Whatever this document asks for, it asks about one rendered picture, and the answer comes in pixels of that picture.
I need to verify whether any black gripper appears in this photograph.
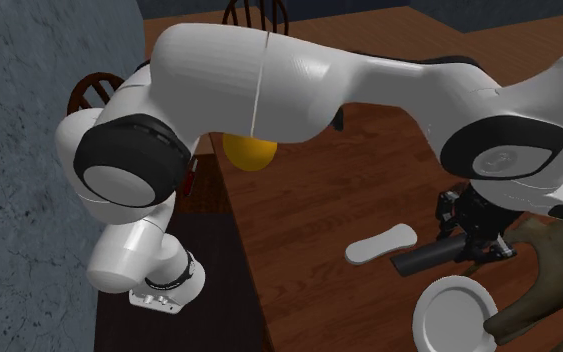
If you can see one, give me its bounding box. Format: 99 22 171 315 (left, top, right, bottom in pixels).
434 183 524 265

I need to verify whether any black cylinder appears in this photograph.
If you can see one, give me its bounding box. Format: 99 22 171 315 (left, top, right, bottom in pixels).
389 232 472 278

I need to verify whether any white plate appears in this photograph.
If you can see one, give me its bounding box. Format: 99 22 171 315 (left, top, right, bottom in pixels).
411 275 500 352

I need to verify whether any white flat oblong object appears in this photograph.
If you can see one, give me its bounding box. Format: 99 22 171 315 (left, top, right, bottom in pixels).
344 223 419 267

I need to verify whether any olive brown figure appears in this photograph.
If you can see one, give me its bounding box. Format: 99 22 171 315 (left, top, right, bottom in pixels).
482 216 563 352

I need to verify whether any wooden table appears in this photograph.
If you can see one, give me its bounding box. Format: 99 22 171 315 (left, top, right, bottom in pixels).
209 29 563 352

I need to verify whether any yellow round object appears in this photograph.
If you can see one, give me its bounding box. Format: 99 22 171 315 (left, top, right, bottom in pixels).
221 132 279 173

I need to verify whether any dark robot stand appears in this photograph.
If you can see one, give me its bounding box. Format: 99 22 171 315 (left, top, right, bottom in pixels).
93 151 269 352

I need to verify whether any dark wooden chair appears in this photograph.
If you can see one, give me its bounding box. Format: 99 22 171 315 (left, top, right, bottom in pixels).
221 0 291 37
66 71 127 117

